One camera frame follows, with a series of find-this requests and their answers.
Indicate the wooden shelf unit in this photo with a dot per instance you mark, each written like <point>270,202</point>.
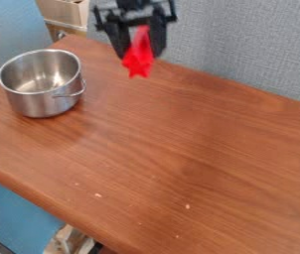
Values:
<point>64,16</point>

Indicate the metal pot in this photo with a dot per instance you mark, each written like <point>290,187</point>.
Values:
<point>43,82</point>

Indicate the wooden table leg frame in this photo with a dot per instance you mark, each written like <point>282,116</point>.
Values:
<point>68,241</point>

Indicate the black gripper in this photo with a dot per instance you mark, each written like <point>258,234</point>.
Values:
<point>116,15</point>

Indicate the red plastic block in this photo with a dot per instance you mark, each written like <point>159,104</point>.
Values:
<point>138,58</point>

